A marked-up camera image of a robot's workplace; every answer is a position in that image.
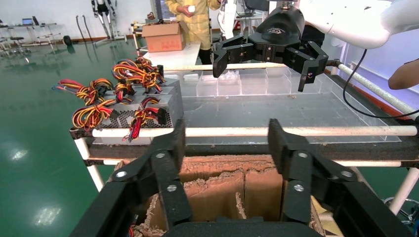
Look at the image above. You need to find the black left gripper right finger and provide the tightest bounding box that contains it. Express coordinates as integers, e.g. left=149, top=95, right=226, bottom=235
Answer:
left=267, top=118, right=412, bottom=237

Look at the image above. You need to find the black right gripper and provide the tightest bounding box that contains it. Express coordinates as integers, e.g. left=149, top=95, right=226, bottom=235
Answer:
left=212, top=5, right=329, bottom=92

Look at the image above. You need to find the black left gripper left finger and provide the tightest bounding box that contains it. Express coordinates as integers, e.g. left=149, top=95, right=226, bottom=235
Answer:
left=70, top=118, right=193, bottom=237

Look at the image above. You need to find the colourful wire harness bundle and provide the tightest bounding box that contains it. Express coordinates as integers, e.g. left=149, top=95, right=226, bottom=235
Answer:
left=111, top=56, right=167, bottom=95

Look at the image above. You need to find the black office chair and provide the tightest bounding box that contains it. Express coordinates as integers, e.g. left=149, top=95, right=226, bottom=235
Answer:
left=236, top=0, right=272, bottom=35

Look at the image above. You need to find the clear acrylic divider tray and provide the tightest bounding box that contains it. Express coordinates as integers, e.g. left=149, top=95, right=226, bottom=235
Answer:
left=92, top=67, right=402, bottom=146

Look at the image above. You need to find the white robot body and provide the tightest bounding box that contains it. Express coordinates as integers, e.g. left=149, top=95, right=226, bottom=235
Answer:
left=217, top=0, right=238, bottom=40

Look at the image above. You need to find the torn brown cardboard divider box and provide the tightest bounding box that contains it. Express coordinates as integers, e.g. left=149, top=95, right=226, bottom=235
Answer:
left=114, top=155, right=344, bottom=237

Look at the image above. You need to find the person in yellow coat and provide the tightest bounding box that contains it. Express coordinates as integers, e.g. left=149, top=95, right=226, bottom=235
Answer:
left=165, top=0, right=222, bottom=65

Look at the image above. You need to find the white work table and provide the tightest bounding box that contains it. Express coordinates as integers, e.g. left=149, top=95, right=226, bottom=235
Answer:
left=143, top=41, right=202, bottom=71

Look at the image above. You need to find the open brown cardboard box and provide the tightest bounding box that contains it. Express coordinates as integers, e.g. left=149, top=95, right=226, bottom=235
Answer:
left=141, top=20, right=191, bottom=53

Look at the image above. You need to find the small pipe stand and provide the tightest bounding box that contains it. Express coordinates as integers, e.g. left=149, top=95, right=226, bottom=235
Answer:
left=130, top=21, right=149, bottom=58

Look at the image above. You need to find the black and white humanoid robot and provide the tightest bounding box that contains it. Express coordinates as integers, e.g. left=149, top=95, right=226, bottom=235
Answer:
left=90, top=0, right=129, bottom=45

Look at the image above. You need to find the grey metal desk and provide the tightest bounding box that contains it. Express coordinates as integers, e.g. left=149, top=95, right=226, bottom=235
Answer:
left=0, top=16, right=63, bottom=55

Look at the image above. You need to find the silver power supply with wires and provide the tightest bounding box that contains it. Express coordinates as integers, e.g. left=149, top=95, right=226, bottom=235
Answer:
left=51, top=78, right=114, bottom=106
left=71, top=97, right=121, bottom=130
left=98, top=94, right=185, bottom=145

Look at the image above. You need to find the white pipe rack frame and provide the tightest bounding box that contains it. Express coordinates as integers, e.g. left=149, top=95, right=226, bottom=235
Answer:
left=69, top=60, right=419, bottom=217

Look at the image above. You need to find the thin black cable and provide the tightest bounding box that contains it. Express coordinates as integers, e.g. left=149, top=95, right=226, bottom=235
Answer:
left=342, top=49, right=419, bottom=119

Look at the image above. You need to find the metal wire frame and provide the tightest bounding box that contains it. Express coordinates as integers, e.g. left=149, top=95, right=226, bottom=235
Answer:
left=383, top=196, right=419, bottom=227

